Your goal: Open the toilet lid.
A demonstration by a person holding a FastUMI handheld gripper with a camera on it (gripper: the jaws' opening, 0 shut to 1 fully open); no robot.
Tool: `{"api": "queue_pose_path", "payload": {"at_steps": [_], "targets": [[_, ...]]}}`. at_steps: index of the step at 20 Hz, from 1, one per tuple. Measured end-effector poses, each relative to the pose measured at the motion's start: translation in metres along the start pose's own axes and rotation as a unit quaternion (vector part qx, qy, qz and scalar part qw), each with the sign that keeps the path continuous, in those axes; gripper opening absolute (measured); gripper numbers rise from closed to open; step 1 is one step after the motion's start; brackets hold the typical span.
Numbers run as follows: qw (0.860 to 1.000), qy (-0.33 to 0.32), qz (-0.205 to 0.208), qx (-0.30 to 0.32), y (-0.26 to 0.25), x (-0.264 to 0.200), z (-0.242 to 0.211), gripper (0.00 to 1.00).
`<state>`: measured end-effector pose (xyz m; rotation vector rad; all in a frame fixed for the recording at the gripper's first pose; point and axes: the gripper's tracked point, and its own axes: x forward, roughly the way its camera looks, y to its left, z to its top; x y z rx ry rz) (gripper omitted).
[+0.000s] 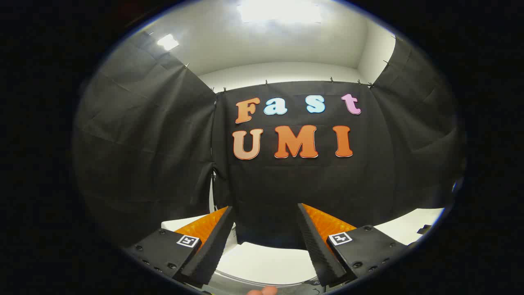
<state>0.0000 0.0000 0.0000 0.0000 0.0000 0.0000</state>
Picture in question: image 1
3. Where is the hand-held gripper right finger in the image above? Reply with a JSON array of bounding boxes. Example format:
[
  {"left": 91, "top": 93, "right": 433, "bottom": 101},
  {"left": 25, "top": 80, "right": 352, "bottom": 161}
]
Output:
[{"left": 297, "top": 203, "right": 416, "bottom": 287}]

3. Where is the large ceiling light panel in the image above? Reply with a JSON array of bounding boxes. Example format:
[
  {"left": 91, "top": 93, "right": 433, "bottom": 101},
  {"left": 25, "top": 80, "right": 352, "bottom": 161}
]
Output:
[{"left": 237, "top": 0, "right": 324, "bottom": 24}]

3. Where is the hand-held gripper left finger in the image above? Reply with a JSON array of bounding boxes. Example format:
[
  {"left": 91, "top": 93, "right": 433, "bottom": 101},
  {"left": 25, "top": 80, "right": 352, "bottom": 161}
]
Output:
[{"left": 123, "top": 206, "right": 236, "bottom": 287}]

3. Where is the small ceiling light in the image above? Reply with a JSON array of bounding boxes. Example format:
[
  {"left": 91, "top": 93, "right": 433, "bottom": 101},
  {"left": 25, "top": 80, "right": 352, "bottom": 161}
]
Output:
[{"left": 157, "top": 34, "right": 180, "bottom": 52}]

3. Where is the black backdrop cloth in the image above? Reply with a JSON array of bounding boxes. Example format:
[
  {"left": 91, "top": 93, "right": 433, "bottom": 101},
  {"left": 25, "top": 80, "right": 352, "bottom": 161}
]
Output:
[{"left": 72, "top": 31, "right": 467, "bottom": 250}]

